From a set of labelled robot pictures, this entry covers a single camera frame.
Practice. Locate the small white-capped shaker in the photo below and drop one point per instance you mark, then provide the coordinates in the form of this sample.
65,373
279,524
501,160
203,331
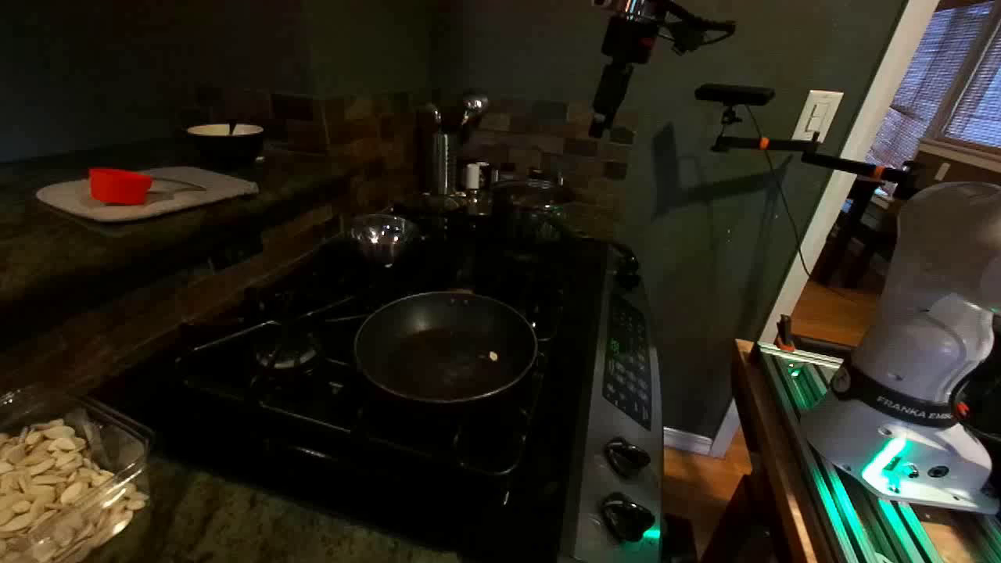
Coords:
477,176

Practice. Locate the black frying pan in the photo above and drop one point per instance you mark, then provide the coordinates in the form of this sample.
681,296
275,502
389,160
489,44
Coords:
444,348

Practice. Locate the black gas stove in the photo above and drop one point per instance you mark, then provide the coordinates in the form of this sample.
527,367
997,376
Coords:
346,417

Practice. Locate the metal utensil holder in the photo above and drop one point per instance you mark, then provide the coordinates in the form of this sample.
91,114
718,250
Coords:
444,163

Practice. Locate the black bowl white inside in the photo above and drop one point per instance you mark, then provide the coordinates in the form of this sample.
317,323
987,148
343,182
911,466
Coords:
223,142

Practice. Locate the black stove knob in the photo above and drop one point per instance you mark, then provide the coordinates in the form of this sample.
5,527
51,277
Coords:
628,266
628,517
628,458

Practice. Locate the silver metal bowl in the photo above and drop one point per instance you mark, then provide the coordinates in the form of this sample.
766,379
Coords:
384,236

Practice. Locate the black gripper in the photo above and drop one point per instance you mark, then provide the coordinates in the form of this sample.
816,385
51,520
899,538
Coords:
630,36

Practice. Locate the aluminium robot mounting table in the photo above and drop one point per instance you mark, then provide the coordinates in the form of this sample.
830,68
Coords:
793,449

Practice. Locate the glass container of pasta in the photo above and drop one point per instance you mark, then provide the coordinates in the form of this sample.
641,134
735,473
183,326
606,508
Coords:
51,488

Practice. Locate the window with blinds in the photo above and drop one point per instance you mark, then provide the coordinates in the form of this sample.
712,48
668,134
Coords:
956,81

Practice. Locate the black camera on stand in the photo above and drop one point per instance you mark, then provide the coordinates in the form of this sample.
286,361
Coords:
735,94

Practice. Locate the white cutting board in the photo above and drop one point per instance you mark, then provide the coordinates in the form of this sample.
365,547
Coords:
188,191

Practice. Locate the red plastic cup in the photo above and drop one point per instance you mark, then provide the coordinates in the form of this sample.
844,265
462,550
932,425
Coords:
120,184

